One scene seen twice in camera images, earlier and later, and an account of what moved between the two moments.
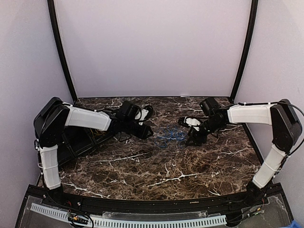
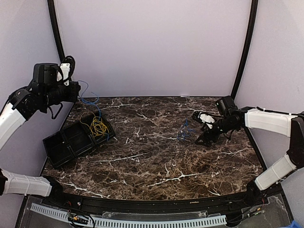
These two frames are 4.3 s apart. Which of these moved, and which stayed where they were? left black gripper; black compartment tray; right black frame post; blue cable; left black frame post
Moved: blue cable; left black gripper
Stayed: black compartment tray; left black frame post; right black frame post
